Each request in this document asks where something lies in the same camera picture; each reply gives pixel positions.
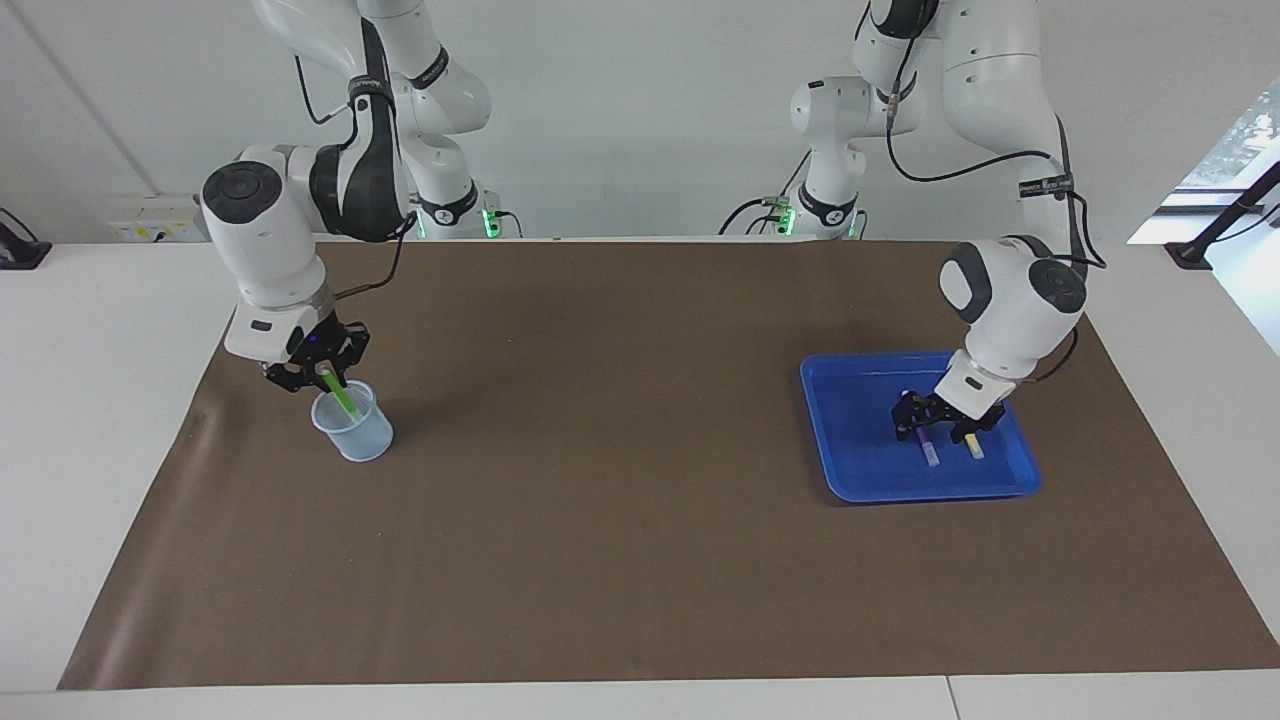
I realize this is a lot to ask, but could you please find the blue plastic tray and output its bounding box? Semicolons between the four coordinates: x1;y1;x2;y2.
799;349;1044;505

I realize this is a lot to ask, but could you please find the green marker pen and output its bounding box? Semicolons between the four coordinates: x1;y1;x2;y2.
319;365;364;422

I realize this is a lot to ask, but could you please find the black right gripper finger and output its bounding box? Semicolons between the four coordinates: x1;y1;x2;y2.
263;362;323;394
328;338;372;389

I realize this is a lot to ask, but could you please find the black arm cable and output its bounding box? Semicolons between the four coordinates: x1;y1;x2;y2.
884;0;1109;385
292;50;419;303

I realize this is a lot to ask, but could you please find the brown paper table mat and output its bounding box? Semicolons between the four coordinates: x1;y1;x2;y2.
57;238;1280;692

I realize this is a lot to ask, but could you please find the white wall power strip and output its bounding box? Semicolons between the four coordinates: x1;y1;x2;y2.
107;194;213;244

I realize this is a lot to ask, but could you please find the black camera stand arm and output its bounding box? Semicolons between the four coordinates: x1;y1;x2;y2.
1164;160;1280;272

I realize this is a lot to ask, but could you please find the black base cable bundle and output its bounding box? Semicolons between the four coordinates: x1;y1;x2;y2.
718;148;813;238

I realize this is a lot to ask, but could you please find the clear plastic cup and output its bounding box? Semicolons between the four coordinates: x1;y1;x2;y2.
310;379;395;464

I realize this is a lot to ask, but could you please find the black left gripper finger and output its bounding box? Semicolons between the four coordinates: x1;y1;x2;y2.
949;412;1002;447
891;394;937;442

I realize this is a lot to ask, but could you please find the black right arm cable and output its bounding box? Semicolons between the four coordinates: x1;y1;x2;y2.
292;50;419;303

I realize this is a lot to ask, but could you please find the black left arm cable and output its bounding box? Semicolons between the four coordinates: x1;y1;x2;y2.
884;0;1109;385

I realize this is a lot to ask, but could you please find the window with frame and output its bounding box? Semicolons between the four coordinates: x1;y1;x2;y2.
1128;78;1280;247

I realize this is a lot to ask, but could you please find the black clamp base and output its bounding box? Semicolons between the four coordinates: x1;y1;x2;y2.
0;206;54;272

